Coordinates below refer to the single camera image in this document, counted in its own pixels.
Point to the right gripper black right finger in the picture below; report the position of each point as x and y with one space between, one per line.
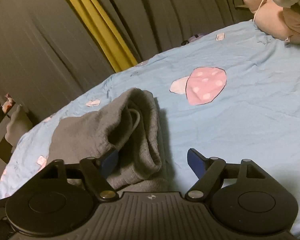
242 197

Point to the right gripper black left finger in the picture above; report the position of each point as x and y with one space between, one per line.
62 197

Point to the grey knit pants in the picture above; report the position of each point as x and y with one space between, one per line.
129 124

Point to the grey cloth on desk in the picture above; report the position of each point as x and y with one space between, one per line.
18 125

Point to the light blue mushroom bedsheet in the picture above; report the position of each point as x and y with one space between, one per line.
256 115

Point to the grey curtain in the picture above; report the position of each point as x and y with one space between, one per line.
48 57

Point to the yellow curtain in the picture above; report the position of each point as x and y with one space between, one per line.
105 33

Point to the pink plush toy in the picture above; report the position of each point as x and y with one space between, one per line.
278 18

